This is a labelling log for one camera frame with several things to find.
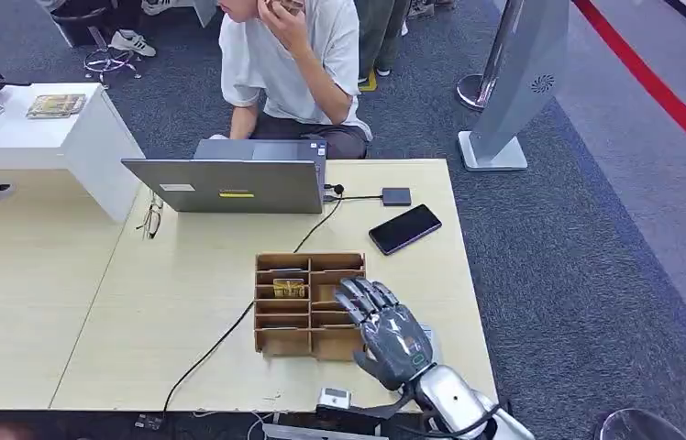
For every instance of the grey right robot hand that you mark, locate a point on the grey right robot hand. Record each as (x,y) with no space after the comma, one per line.
(391,340)

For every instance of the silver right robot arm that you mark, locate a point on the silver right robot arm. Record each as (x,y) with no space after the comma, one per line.
(455,398)

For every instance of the wooden card box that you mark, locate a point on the wooden card box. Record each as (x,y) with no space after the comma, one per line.
(294,331)

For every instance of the black smartphone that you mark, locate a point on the black smartphone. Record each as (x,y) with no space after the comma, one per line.
(405,229)

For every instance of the gold printed card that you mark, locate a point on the gold printed card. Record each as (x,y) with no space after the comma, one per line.
(289,288)

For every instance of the grey adapter box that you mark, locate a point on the grey adapter box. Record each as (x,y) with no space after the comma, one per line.
(396,197)

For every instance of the grey laptop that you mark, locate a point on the grey laptop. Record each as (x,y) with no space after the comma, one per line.
(233,185)

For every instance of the yellow floor marker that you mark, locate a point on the yellow floor marker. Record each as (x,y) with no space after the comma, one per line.
(369,82)

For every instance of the round chrome base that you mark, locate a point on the round chrome base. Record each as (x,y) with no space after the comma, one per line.
(637,425)

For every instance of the eyeglasses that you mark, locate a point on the eyeglasses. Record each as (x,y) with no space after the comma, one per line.
(151,221)

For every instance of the seated person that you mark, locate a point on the seated person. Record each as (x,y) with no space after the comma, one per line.
(294,79)

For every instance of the grey standing panel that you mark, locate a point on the grey standing panel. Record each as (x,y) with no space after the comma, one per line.
(519,91)

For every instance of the standing person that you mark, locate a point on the standing person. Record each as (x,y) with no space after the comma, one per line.
(379,30)

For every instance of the person's left hand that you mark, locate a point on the person's left hand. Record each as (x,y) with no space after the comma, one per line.
(287,27)

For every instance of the white cabinet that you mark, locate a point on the white cabinet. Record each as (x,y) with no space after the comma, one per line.
(57,139)

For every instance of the white sneaker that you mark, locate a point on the white sneaker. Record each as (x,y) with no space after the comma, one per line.
(132,43)

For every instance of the chrome stool base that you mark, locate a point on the chrome stool base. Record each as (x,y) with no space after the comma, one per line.
(111,61)

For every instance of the black stool seat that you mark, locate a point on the black stool seat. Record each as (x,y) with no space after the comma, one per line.
(78,18)

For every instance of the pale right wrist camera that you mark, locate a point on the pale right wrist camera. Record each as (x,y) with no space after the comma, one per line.
(334,398)

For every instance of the chrome stanchion post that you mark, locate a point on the chrome stanchion post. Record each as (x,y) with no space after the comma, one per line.
(492,61)

